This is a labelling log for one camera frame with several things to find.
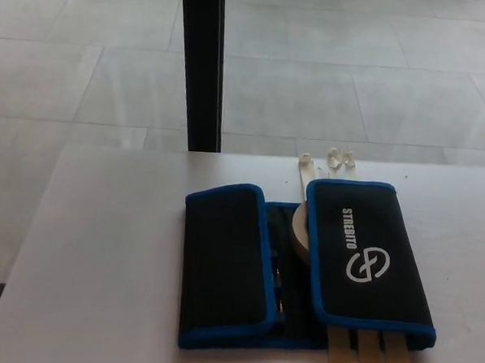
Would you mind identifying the black vertical post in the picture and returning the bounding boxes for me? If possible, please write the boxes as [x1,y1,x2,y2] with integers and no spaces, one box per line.
[172,0,230,153]

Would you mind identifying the black blue-trimmed folding toolkit case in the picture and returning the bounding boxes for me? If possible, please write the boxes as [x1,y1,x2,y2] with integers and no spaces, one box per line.
[176,170,446,362]

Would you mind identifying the beige masking tape roll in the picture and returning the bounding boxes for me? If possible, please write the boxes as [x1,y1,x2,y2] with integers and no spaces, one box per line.
[288,203,317,264]

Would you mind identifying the blue-handled precision tool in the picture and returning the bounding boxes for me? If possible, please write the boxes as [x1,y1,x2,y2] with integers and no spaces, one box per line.
[268,248,289,315]

